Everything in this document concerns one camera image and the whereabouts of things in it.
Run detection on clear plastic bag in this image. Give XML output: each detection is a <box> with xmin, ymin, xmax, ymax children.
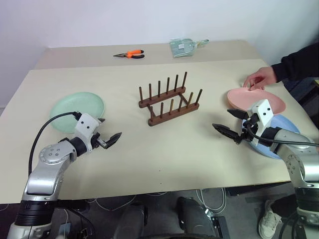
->
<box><xmin>169</xmin><ymin>38</ymin><xmax>210</xmax><ymax>59</ymax></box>

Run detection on orange handled pliers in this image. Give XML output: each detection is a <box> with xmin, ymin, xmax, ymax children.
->
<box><xmin>112</xmin><ymin>49</ymin><xmax>146</xmax><ymax>60</ymax></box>

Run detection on black table frame bar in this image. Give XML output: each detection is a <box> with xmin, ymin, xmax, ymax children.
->
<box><xmin>225</xmin><ymin>183</ymin><xmax>295</xmax><ymax>198</ymax></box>

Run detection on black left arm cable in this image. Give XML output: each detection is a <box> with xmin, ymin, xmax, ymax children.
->
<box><xmin>28</xmin><ymin>112</ymin><xmax>82</xmax><ymax>176</ymax></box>

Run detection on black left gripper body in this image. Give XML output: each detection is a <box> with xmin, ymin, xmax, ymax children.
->
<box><xmin>89</xmin><ymin>132</ymin><xmax>108</xmax><ymax>150</ymax></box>

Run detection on white looped floor cable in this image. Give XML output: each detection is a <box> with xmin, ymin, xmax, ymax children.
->
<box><xmin>193</xmin><ymin>187</ymin><xmax>228</xmax><ymax>213</ymax></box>

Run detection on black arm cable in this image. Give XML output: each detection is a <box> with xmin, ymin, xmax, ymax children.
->
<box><xmin>28</xmin><ymin>112</ymin><xmax>82</xmax><ymax>176</ymax></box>
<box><xmin>246</xmin><ymin>121</ymin><xmax>319</xmax><ymax>148</ymax></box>

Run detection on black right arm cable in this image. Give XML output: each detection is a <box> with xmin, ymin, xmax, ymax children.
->
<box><xmin>246</xmin><ymin>121</ymin><xmax>319</xmax><ymax>148</ymax></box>

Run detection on white sneaker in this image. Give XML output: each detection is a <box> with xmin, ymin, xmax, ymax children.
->
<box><xmin>258</xmin><ymin>199</ymin><xmax>284</xmax><ymax>239</ymax></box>

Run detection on green plate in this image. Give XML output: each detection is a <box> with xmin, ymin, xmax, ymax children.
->
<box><xmin>49</xmin><ymin>92</ymin><xmax>106</xmax><ymax>133</ymax></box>

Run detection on pink plate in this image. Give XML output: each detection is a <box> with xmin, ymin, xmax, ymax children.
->
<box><xmin>226</xmin><ymin>87</ymin><xmax>286</xmax><ymax>116</ymax></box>

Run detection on wooden dish rack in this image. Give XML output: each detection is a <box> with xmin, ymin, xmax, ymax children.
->
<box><xmin>138</xmin><ymin>71</ymin><xmax>203</xmax><ymax>127</ymax></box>

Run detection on thin white floor cable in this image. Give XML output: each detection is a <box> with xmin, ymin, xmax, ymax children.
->
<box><xmin>84</xmin><ymin>193</ymin><xmax>137</xmax><ymax>213</ymax></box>

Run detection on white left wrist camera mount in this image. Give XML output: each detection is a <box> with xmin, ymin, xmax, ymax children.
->
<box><xmin>74</xmin><ymin>113</ymin><xmax>101</xmax><ymax>150</ymax></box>

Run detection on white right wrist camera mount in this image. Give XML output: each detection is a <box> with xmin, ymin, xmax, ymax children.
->
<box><xmin>246</xmin><ymin>99</ymin><xmax>273</xmax><ymax>146</ymax></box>

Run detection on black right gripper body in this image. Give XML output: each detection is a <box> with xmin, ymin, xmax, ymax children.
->
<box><xmin>235</xmin><ymin>116</ymin><xmax>260</xmax><ymax>145</ymax></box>

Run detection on blue plate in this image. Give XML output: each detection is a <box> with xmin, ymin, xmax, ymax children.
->
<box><xmin>241</xmin><ymin>114</ymin><xmax>301</xmax><ymax>160</ymax></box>

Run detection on dark rounded shape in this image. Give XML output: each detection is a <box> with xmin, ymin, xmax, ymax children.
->
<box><xmin>114</xmin><ymin>201</ymin><xmax>148</xmax><ymax>239</ymax></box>
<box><xmin>176</xmin><ymin>196</ymin><xmax>218</xmax><ymax>239</ymax></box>

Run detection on person's bare hand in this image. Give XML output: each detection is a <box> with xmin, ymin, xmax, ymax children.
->
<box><xmin>242</xmin><ymin>65</ymin><xmax>278</xmax><ymax>91</ymax></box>

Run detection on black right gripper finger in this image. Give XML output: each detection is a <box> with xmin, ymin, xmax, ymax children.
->
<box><xmin>227</xmin><ymin>108</ymin><xmax>250</xmax><ymax>120</ymax></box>
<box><xmin>211</xmin><ymin>123</ymin><xmax>242</xmax><ymax>144</ymax></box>

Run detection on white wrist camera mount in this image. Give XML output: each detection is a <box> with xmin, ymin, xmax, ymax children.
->
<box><xmin>74</xmin><ymin>113</ymin><xmax>101</xmax><ymax>150</ymax></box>
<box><xmin>246</xmin><ymin>99</ymin><xmax>273</xmax><ymax>146</ymax></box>

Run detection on black floor box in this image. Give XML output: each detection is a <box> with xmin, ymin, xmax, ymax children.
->
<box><xmin>210</xmin><ymin>216</ymin><xmax>231</xmax><ymax>239</ymax></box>

